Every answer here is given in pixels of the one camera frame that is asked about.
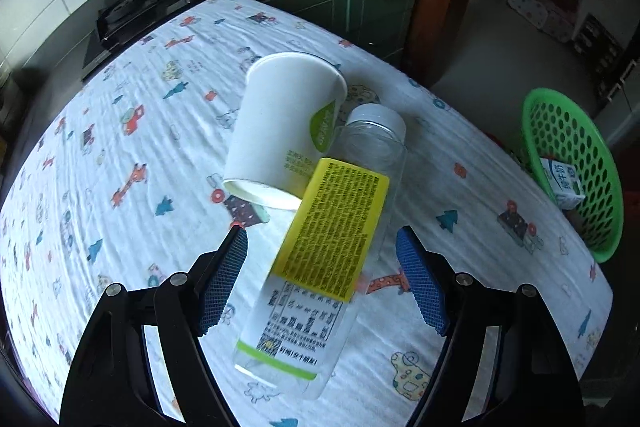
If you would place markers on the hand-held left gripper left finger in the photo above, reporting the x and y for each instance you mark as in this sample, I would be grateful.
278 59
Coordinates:
225 282

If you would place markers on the white paper cup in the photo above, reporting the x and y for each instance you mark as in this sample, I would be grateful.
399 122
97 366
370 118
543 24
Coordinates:
280 117

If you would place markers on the printed white tablecloth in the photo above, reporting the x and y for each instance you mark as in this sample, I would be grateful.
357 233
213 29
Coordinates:
125 157

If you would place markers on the black gas stove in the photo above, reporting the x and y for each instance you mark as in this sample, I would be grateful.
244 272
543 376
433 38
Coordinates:
200 7

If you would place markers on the white dotted storage box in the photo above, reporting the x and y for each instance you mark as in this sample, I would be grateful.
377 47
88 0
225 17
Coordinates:
540 9

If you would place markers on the white blue milk carton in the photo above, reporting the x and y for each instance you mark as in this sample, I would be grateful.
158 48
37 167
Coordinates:
562 184

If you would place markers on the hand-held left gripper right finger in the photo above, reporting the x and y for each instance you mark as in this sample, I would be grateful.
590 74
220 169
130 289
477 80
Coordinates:
420 282

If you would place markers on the black stove burner grate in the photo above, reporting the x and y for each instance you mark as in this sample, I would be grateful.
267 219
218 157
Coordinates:
130 9

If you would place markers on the clear bottle with yellow label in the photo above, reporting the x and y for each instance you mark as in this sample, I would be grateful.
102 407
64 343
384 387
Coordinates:
330 227

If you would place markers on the dark shelf unit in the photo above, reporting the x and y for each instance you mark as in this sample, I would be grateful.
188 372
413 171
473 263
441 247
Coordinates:
607 57

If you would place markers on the green plastic basket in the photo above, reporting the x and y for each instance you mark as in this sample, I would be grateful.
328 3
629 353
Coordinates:
590 157

